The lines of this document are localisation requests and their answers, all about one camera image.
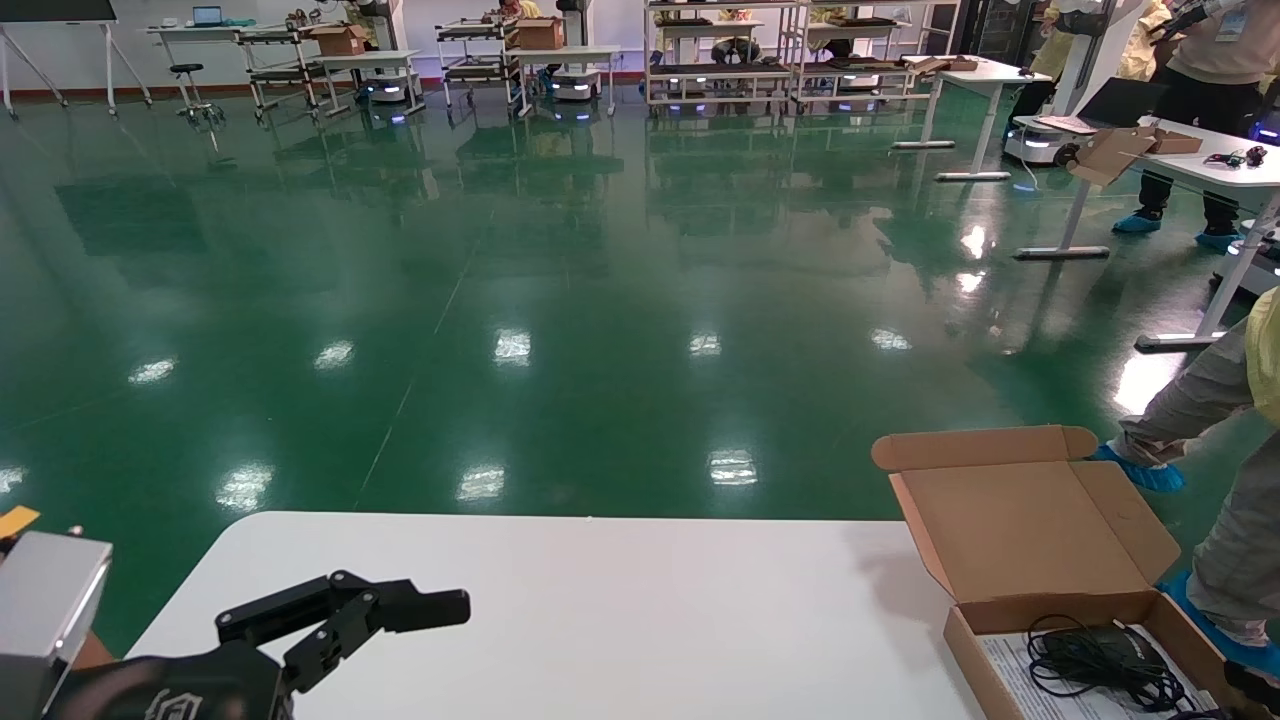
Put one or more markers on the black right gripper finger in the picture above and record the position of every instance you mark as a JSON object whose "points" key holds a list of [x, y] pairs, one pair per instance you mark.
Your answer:
{"points": [[1255, 690]]}

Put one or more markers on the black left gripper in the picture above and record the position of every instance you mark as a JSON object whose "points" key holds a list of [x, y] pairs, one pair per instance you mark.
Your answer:
{"points": [[180, 685]]}

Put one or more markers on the cardboard storage box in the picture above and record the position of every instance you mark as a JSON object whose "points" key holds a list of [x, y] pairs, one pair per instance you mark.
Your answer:
{"points": [[1030, 530]]}

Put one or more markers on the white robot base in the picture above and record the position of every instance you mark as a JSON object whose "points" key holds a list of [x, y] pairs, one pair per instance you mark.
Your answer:
{"points": [[1255, 265]]}

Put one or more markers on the black accessories pile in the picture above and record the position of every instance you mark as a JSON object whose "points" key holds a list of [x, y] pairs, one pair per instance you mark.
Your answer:
{"points": [[1235, 158]]}

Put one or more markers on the small open cardboard box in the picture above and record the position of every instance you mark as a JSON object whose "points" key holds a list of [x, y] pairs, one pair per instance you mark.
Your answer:
{"points": [[1115, 150]]}

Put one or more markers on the person grey trousers blue shoecovers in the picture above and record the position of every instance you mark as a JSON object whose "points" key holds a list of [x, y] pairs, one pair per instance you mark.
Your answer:
{"points": [[1230, 540]]}

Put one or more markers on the white instruction sheet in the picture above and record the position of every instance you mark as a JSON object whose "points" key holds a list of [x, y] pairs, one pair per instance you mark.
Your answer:
{"points": [[1010, 670]]}

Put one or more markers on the orange tag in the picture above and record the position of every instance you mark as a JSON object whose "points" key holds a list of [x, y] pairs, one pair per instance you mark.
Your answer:
{"points": [[15, 520]]}

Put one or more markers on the large white table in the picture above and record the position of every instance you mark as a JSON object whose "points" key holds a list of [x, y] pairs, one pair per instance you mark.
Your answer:
{"points": [[1230, 175]]}

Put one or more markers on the metal trolley cart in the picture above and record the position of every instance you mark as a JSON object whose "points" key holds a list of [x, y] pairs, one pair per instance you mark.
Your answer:
{"points": [[270, 72], [478, 68]]}

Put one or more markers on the black round stool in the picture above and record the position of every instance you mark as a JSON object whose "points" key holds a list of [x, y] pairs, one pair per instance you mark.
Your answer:
{"points": [[185, 68]]}

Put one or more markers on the tall white mobile robot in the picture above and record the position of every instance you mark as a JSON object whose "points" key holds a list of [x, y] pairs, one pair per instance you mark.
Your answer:
{"points": [[1040, 140]]}

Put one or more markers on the white desk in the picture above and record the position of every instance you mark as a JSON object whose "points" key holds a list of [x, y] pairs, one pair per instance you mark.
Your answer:
{"points": [[180, 30]]}

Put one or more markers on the black laptop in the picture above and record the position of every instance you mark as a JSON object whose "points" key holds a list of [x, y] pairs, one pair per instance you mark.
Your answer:
{"points": [[1120, 100]]}

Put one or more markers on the open laptop with blue screen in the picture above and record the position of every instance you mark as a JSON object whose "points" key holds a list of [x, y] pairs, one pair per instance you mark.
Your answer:
{"points": [[208, 15]]}

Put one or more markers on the person beige top black trousers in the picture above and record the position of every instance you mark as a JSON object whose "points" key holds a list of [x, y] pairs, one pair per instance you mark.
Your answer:
{"points": [[1210, 60]]}

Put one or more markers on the seated person in yellow coat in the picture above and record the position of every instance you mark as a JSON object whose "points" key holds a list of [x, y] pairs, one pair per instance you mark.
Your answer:
{"points": [[1140, 55]]}

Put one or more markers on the dark board on stand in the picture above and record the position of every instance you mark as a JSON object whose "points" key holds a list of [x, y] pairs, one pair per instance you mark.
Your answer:
{"points": [[50, 10]]}

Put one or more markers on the metal shelf rack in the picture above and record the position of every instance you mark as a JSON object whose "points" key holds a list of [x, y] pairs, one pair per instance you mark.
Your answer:
{"points": [[860, 70], [720, 70]]}

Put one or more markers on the flat cardboard piece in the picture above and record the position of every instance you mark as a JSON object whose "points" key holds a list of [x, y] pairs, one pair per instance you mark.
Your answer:
{"points": [[940, 63]]}

